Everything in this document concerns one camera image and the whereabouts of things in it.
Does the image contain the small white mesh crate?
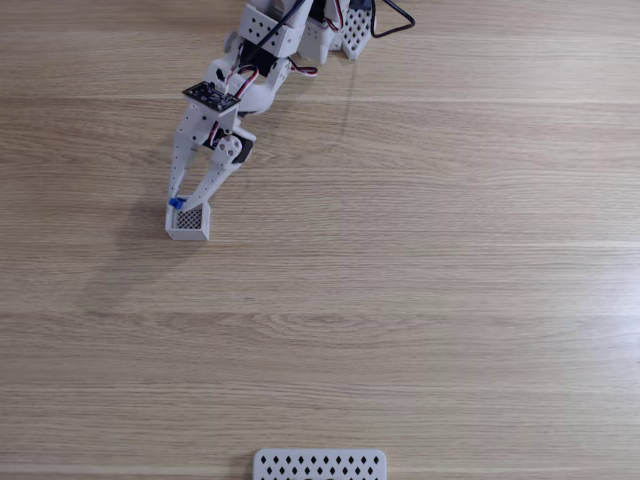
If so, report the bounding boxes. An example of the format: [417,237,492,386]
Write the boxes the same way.
[164,195,212,243]

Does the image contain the white perforated plate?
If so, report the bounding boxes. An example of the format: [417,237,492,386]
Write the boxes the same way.
[252,447,389,480]

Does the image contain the black camera circuit board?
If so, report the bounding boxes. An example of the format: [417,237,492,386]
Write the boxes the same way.
[181,81,243,113]

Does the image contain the red white black wire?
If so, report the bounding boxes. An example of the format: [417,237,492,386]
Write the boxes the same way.
[222,63,262,96]

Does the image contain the black cable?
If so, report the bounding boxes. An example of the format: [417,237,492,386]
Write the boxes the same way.
[370,0,417,40]

